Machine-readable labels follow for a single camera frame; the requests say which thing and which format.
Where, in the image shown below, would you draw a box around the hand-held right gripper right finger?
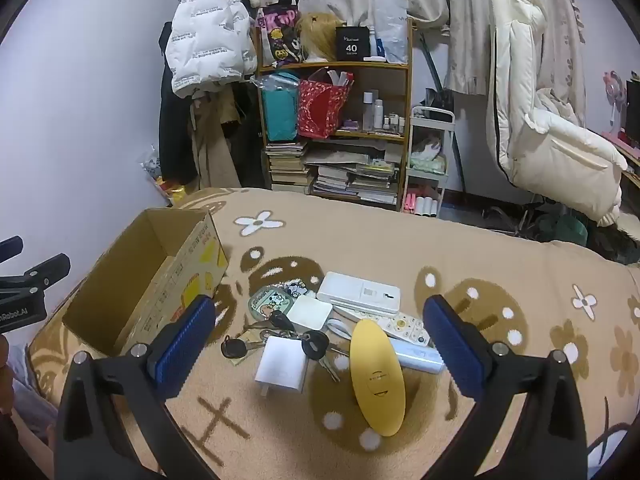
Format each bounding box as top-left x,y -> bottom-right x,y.
422,294 -> 590,480

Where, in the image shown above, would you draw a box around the white rolling cart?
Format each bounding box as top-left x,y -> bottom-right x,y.
404,106 -> 458,218

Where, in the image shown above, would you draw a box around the cartoon printed earbud case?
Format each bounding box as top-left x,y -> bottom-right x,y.
248,285 -> 288,321

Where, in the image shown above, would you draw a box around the stack of old books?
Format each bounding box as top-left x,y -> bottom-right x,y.
265,141 -> 308,188

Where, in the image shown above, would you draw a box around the teal bag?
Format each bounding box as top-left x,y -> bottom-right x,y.
260,74 -> 301,142

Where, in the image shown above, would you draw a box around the light blue power bank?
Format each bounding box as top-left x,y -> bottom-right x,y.
387,337 -> 446,376

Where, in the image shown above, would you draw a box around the beige hanging coat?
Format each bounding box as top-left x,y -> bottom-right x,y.
192,85 -> 251,191

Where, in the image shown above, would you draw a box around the red gift bag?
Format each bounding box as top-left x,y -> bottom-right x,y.
298,69 -> 353,140

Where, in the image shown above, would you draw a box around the black key with yellow tag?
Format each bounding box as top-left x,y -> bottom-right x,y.
221,327 -> 266,361

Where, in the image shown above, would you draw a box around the white square device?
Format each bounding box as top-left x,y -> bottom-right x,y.
286,295 -> 333,332

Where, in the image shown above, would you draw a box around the white remote control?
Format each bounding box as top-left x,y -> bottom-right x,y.
332,305 -> 432,348

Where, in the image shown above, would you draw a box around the pile of books and papers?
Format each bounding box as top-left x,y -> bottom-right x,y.
310,147 -> 401,206

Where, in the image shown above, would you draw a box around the blond wig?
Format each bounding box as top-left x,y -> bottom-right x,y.
295,11 -> 346,63

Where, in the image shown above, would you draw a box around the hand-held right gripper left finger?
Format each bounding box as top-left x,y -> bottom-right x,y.
52,294 -> 221,480

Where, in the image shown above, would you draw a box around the grey cloth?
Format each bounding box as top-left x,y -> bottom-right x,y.
10,347 -> 61,443

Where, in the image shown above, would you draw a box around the pink desk fan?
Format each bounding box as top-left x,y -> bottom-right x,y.
602,71 -> 628,133

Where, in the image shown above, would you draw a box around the wooden shelf unit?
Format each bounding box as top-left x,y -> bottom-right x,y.
256,17 -> 413,211

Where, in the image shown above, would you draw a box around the bunch of black-headed keys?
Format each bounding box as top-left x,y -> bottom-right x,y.
257,310 -> 351,383

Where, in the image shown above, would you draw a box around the yellow oval case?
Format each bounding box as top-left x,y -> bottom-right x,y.
349,317 -> 407,437

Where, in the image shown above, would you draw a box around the white rectangular device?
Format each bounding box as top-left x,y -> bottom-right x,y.
316,272 -> 402,317

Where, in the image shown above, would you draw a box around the dark hanging coat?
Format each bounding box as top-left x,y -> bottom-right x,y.
159,22 -> 201,186

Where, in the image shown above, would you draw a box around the white cable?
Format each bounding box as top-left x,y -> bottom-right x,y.
327,317 -> 353,342

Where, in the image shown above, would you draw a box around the white bottles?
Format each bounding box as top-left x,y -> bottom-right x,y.
362,91 -> 406,133

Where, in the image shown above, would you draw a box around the white puffer jacket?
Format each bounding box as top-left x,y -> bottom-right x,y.
164,0 -> 258,98

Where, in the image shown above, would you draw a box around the white wall charger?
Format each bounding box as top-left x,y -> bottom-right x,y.
254,335 -> 310,397

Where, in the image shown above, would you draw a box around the cream floral curtain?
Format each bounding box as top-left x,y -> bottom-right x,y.
245,0 -> 586,96

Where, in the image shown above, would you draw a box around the black printed bag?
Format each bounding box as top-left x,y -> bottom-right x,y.
256,0 -> 301,67

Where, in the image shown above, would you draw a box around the brown cardboard box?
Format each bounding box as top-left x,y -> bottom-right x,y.
61,207 -> 230,361

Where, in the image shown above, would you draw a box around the cream puffer coat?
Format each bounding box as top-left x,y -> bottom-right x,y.
487,0 -> 628,226

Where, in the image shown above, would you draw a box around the beige patterned round rug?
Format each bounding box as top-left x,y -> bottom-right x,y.
27,187 -> 640,480

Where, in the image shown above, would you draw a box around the clear plastic bag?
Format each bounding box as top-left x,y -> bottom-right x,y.
374,0 -> 410,63

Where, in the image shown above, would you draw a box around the cartoon printed card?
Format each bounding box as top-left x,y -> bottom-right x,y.
280,280 -> 318,302

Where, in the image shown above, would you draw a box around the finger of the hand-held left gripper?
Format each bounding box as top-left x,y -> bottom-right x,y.
0,254 -> 71,293
0,237 -> 25,263

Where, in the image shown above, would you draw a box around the plastic snack bag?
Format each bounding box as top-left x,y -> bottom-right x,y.
140,147 -> 186,201

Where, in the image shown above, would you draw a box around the black box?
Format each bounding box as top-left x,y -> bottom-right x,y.
335,25 -> 371,62

